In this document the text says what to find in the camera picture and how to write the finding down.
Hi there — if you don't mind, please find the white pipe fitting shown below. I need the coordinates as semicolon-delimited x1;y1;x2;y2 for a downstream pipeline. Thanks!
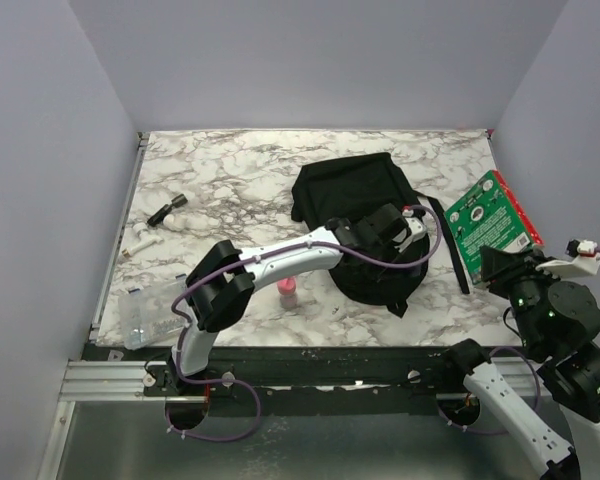
120;214;188;260

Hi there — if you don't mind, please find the aluminium frame rail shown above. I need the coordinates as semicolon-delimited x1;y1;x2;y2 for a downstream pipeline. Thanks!
58;361;166;402

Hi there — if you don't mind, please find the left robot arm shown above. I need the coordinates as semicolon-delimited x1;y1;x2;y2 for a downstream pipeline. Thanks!
167;204;426;395

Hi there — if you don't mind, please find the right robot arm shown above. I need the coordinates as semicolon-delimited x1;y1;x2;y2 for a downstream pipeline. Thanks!
439;239;600;479

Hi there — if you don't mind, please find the black backpack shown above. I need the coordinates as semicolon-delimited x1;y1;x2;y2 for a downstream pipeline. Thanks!
289;152;471;319

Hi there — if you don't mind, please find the clear plastic box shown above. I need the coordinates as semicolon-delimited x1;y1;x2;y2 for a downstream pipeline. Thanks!
118;274;186;350

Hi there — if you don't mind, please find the green picture book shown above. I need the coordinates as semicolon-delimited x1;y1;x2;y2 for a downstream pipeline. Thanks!
445;169;544;287

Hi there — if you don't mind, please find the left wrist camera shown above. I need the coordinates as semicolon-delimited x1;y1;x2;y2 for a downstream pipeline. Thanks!
391;207;427;253

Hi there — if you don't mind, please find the black cylinder tool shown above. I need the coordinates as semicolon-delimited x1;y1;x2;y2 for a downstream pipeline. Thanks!
146;194;188;228

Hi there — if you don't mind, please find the black mounting rail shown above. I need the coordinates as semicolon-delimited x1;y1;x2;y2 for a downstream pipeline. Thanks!
79;342;481;419

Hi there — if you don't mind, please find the pink lidded bottle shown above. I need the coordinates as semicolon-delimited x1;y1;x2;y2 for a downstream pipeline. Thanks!
276;277;298;309

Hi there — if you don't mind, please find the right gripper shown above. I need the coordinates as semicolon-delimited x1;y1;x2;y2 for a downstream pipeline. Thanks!
481;242;563;351

